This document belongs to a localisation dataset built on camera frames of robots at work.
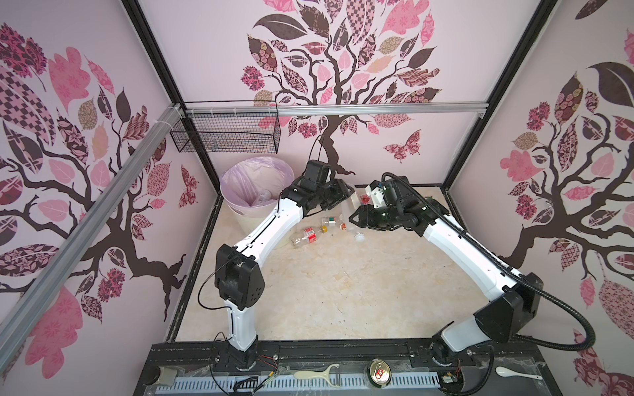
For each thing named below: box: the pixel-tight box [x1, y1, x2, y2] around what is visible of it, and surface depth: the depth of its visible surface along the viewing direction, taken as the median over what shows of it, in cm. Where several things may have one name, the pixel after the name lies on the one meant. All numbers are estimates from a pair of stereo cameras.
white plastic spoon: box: [495, 366, 544, 380], surface depth 72 cm
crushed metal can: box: [367, 358, 393, 389], surface depth 63 cm
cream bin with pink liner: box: [219, 155, 295, 237], surface depth 93 cm
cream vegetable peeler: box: [293, 363, 341, 389], surface depth 72 cm
